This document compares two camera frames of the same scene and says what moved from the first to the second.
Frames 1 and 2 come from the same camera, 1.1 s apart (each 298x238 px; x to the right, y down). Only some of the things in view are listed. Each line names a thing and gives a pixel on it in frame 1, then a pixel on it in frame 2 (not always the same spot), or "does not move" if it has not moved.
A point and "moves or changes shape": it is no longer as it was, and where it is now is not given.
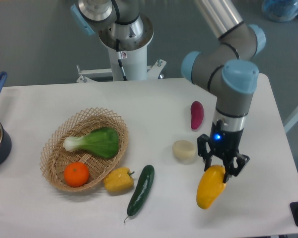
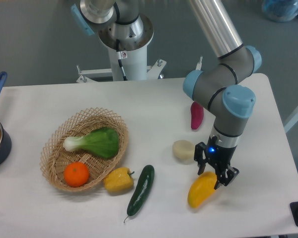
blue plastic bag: x=282 y=11 does not move
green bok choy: x=102 y=142 does not move
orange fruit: x=76 y=174 does not move
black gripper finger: x=242 y=160 → x=227 y=177
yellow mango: x=211 y=187 moves or changes shape
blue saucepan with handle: x=0 y=138 does not move
